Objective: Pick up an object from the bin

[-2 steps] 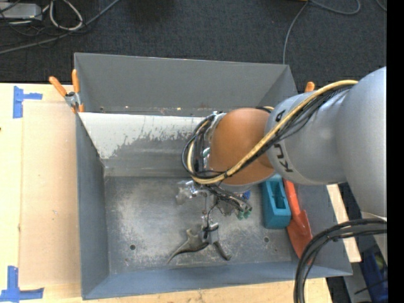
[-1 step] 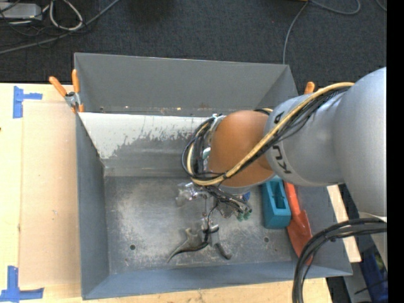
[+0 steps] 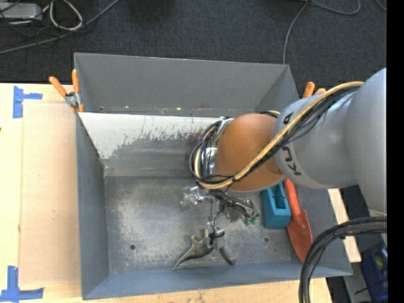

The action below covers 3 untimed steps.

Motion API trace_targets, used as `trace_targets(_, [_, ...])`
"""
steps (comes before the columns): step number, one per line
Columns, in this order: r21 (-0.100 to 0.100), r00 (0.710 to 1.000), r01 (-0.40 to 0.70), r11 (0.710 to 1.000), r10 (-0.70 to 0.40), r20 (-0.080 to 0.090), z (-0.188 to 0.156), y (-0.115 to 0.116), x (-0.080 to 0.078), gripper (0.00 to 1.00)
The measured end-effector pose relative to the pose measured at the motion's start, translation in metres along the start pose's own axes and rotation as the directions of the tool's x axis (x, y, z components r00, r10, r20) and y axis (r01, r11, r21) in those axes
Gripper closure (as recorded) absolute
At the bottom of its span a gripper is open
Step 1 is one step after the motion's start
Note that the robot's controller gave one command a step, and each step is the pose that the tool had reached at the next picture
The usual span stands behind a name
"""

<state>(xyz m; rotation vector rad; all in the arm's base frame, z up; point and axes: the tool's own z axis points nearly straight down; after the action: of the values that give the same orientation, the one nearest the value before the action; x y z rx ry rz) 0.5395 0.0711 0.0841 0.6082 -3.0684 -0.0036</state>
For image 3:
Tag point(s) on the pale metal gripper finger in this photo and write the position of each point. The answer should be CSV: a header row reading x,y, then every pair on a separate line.
x,y
196,197
215,238

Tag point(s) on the grey toy dinosaur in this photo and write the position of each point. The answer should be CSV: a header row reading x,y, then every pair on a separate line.
x,y
197,248

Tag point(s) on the teal block with slot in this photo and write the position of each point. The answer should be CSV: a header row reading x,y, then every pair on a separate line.
x,y
274,218

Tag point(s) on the grey metal bin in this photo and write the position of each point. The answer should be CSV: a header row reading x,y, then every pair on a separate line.
x,y
148,219

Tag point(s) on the red-orange flat tool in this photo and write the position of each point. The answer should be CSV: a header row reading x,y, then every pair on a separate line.
x,y
300,232

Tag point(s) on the pale wood flat board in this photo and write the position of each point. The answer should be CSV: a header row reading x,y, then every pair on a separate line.
x,y
47,185

